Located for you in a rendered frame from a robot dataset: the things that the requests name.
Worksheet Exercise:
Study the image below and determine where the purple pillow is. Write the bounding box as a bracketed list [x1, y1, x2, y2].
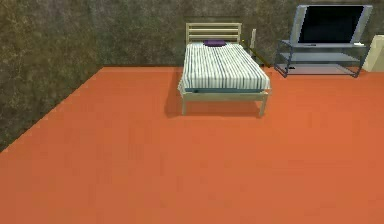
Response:
[203, 39, 228, 47]

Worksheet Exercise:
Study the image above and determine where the yellow black baseball bat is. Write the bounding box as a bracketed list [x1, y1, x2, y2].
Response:
[241, 38, 271, 69]

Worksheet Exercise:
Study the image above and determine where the grey blue television stand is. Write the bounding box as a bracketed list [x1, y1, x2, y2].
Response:
[273, 39, 371, 79]

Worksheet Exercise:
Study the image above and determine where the grey flat television set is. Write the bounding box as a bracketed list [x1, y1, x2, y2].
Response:
[289, 4, 374, 46]

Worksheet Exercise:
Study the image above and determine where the cream cupboard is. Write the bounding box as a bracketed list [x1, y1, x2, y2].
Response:
[362, 34, 384, 73]

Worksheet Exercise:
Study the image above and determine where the striped bed with wooden frame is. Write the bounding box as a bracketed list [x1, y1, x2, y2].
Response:
[177, 22, 272, 118]

